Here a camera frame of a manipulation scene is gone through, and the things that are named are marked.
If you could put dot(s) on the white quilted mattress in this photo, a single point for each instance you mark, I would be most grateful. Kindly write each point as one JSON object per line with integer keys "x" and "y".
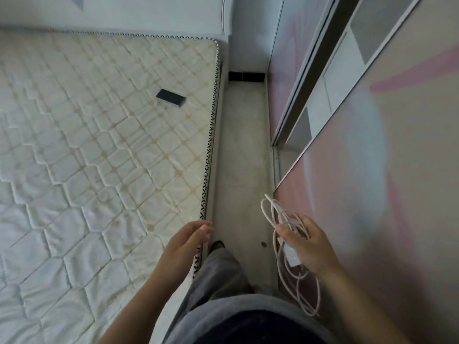
{"x": 96, "y": 175}

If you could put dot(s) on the white headboard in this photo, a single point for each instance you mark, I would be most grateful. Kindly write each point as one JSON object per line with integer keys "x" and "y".
{"x": 114, "y": 14}

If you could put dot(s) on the person's dark shirt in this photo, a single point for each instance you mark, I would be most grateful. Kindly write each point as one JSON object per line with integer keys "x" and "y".
{"x": 247, "y": 327}

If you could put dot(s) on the person's right thumb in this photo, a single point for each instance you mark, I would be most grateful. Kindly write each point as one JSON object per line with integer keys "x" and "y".
{"x": 287, "y": 237}

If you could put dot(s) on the person's shoe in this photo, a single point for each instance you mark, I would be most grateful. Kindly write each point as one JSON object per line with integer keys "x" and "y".
{"x": 216, "y": 245}

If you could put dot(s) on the person's left hand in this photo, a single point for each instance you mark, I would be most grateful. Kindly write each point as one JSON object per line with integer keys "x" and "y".
{"x": 181, "y": 247}

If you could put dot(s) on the black skirting tile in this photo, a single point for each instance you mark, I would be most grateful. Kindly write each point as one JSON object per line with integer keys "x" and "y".
{"x": 246, "y": 76}

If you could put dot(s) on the person's left fingers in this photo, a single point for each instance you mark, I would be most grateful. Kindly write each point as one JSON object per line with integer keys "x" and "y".
{"x": 202, "y": 231}

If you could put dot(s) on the black rectangular box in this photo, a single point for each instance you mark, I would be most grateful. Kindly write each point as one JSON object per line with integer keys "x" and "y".
{"x": 171, "y": 98}

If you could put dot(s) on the person's right hand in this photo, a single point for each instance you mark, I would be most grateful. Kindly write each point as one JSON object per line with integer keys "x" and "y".
{"x": 315, "y": 247}

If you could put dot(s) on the pink sliding wardrobe door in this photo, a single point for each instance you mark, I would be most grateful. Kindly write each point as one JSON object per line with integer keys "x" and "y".
{"x": 301, "y": 53}
{"x": 373, "y": 168}

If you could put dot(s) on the person's right forearm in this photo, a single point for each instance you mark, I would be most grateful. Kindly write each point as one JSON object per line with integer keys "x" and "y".
{"x": 362, "y": 304}

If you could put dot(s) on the person's grey trousers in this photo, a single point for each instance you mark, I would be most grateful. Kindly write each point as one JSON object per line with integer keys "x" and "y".
{"x": 229, "y": 293}

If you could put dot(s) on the person's left forearm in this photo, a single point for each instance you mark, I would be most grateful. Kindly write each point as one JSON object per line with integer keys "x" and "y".
{"x": 132, "y": 311}

